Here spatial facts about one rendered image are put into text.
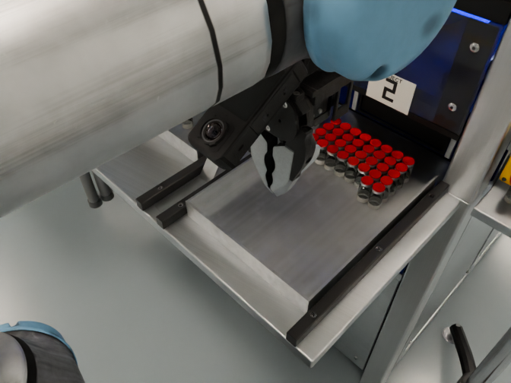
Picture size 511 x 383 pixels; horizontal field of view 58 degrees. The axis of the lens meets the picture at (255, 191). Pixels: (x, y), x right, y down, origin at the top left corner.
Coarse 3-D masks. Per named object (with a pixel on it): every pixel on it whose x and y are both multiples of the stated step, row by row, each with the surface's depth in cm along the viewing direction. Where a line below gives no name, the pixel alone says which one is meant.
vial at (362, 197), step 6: (360, 180) 76; (366, 180) 76; (372, 180) 76; (360, 186) 77; (366, 186) 76; (372, 186) 77; (360, 192) 77; (366, 192) 77; (360, 198) 78; (366, 198) 78
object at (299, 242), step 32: (224, 192) 80; (256, 192) 80; (288, 192) 80; (320, 192) 80; (352, 192) 80; (416, 192) 80; (224, 224) 75; (256, 224) 75; (288, 224) 75; (320, 224) 75; (352, 224) 75; (384, 224) 75; (256, 256) 67; (288, 256) 71; (320, 256) 71; (352, 256) 67; (288, 288) 64; (320, 288) 63
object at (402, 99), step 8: (384, 80) 78; (392, 80) 76; (400, 80) 75; (368, 88) 81; (376, 88) 80; (392, 88) 77; (400, 88) 76; (408, 88) 75; (368, 96) 82; (376, 96) 80; (392, 96) 78; (400, 96) 77; (408, 96) 76; (392, 104) 79; (400, 104) 78; (408, 104) 77
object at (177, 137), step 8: (192, 120) 95; (176, 128) 93; (184, 128) 93; (160, 136) 91; (168, 136) 88; (176, 136) 86; (184, 136) 91; (176, 144) 88; (184, 144) 85; (184, 152) 87; (192, 152) 84; (192, 160) 86
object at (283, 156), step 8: (280, 144) 45; (280, 152) 46; (288, 152) 44; (280, 160) 46; (288, 160) 45; (312, 160) 50; (280, 168) 47; (288, 168) 46; (304, 168) 50; (272, 176) 49; (280, 176) 48; (288, 176) 47; (272, 184) 50; (280, 184) 49; (288, 184) 48; (280, 192) 50
